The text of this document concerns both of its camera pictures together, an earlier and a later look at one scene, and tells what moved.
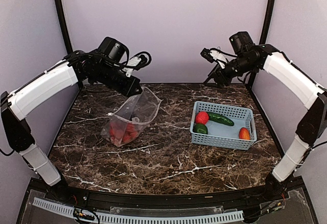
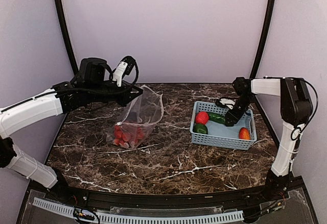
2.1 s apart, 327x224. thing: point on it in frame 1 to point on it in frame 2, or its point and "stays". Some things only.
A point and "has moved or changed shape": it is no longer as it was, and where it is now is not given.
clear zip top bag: (129, 122) has moved or changed shape
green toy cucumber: (219, 118) stays
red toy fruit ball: (202, 118) stays
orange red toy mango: (244, 133) stays
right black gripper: (218, 74) to (233, 116)
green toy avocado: (200, 128) stays
